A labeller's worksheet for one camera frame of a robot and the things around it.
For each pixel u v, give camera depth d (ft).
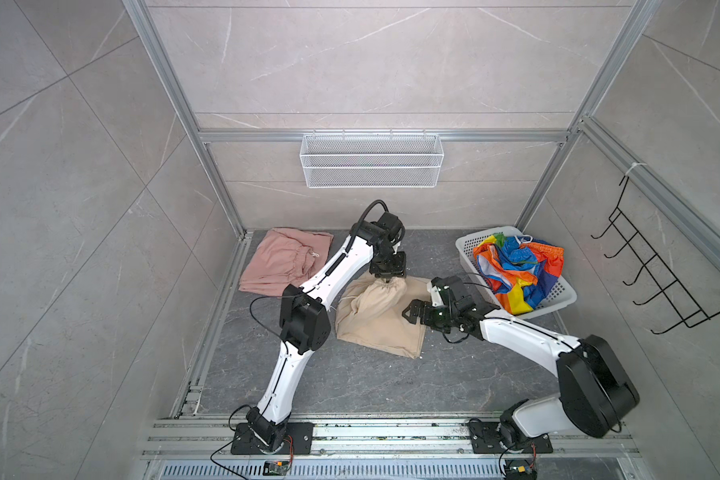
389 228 2.35
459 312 2.22
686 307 1.98
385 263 2.50
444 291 2.26
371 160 3.32
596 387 1.44
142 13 2.21
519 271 3.13
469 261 3.22
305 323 1.82
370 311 2.78
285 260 3.46
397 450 2.40
